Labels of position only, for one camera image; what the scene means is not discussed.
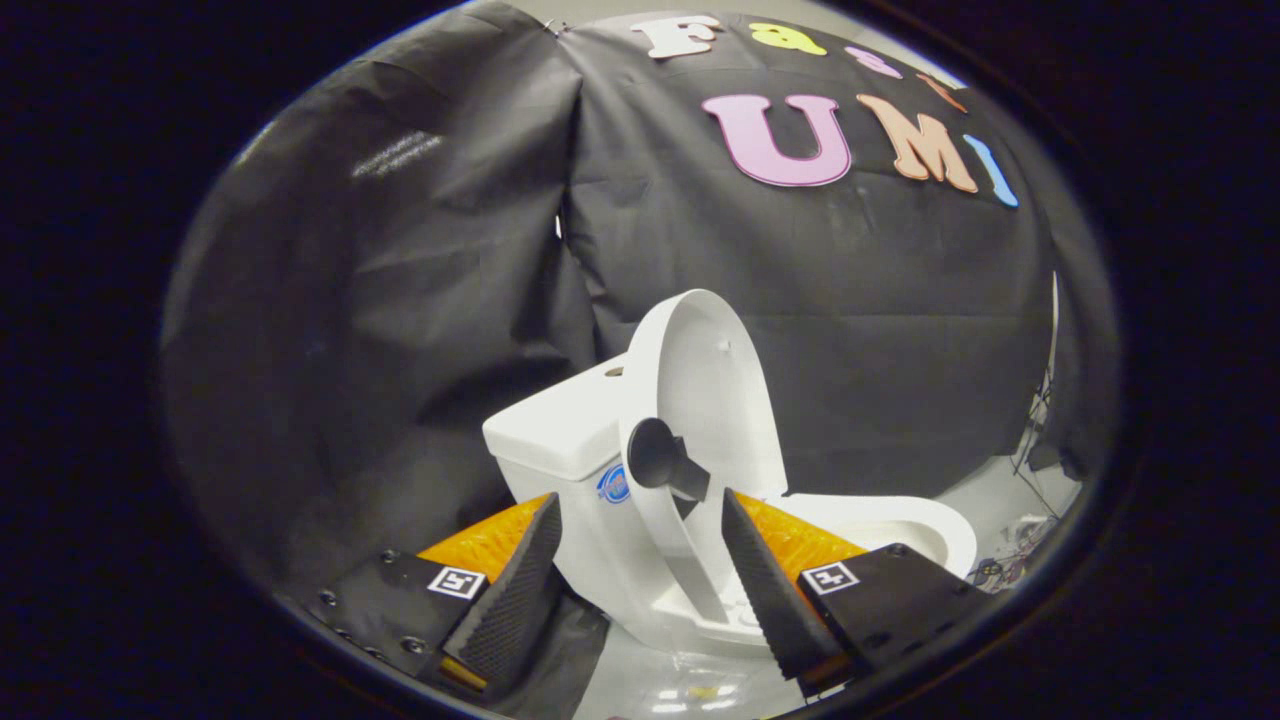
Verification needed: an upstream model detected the thin metal stand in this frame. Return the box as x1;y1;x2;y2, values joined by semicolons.
1010;270;1063;521

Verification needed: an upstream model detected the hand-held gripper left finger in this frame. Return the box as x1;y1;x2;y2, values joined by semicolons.
320;492;564;697

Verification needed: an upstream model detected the tangle of red white wires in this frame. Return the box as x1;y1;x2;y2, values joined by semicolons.
965;512;1053;593

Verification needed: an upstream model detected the white toilet lid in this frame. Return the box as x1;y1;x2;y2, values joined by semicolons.
618;289;791;623

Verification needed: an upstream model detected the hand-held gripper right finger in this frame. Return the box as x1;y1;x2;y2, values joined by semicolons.
720;488;992;698

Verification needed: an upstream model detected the white toilet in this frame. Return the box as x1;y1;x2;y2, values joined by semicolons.
482;350;979;663

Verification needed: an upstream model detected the black backdrop cloth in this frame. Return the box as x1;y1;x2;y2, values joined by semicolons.
158;0;1123;720

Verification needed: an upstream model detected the black round lid handle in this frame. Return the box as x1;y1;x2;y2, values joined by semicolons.
627;417;712;502

